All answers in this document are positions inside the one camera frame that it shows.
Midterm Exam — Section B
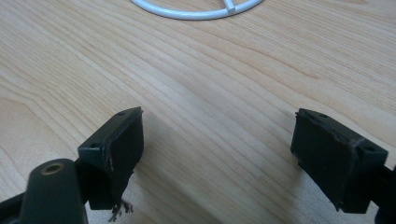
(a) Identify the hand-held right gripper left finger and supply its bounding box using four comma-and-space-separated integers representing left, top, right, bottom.
77, 106, 145, 222

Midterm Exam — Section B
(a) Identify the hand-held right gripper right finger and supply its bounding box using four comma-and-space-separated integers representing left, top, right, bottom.
290, 107, 389, 215

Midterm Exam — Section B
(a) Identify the white wire rack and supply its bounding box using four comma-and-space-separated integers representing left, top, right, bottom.
130, 0, 265, 21

